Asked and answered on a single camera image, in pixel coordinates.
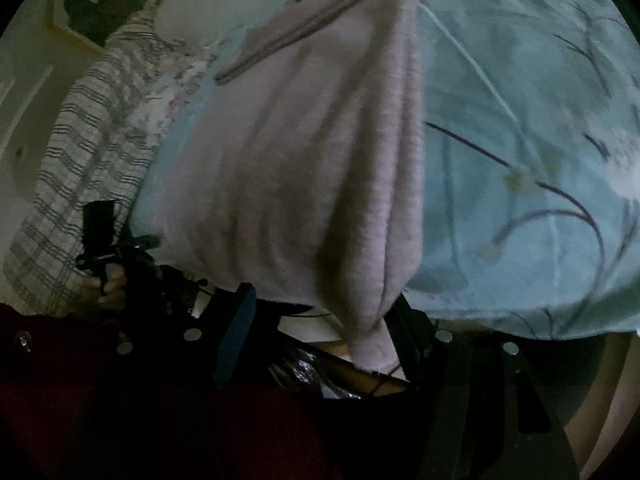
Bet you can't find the shiny crinkled plastic bag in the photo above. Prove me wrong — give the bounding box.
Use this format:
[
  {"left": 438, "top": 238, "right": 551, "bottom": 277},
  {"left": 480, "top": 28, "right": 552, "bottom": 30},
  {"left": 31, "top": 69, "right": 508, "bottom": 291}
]
[{"left": 267, "top": 349, "right": 363, "bottom": 402}]

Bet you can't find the person's left hand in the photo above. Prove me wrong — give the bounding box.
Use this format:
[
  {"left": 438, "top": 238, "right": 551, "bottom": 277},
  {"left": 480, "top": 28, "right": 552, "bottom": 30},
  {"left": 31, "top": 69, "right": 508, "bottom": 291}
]
[{"left": 82, "top": 264, "right": 129, "bottom": 311}]

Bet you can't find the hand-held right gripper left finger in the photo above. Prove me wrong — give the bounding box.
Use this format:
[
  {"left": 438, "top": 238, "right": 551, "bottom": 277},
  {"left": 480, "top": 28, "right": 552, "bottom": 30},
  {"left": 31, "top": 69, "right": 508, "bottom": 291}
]
[{"left": 114, "top": 282, "right": 258, "bottom": 480}]

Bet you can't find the person's dark red clothing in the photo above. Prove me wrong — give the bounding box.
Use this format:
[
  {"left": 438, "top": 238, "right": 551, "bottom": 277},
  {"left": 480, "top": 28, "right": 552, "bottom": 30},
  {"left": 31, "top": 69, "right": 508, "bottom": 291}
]
[{"left": 0, "top": 304, "right": 351, "bottom": 480}]

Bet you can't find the grey plaid blanket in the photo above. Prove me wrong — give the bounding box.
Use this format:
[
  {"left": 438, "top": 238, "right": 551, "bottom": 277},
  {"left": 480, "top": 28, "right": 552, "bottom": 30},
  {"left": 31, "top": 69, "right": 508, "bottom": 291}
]
[{"left": 2, "top": 9, "right": 166, "bottom": 317}]

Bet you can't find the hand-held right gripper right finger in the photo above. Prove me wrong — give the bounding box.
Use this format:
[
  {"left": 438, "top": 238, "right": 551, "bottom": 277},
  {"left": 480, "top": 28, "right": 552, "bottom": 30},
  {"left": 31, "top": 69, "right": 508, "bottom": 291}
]
[{"left": 384, "top": 294, "right": 577, "bottom": 480}]

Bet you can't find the light blue floral bed sheet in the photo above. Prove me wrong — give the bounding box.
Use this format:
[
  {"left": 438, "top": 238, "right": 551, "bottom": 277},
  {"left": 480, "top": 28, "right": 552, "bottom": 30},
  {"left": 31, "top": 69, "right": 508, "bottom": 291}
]
[{"left": 131, "top": 0, "right": 640, "bottom": 341}]

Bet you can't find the white floral pillow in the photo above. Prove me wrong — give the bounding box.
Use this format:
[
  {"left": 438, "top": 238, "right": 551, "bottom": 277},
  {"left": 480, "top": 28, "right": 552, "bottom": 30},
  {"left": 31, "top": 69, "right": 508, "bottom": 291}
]
[{"left": 117, "top": 40, "right": 223, "bottom": 171}]

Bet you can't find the lilac fleece garment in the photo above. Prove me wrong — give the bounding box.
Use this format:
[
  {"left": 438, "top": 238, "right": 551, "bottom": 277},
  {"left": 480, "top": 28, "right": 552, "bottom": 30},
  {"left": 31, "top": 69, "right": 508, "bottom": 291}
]
[{"left": 131, "top": 0, "right": 437, "bottom": 376}]

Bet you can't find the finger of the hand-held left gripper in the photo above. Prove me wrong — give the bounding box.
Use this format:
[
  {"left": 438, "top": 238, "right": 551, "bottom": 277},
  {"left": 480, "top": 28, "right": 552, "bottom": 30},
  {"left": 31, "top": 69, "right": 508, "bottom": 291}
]
[{"left": 118, "top": 234, "right": 162, "bottom": 252}]

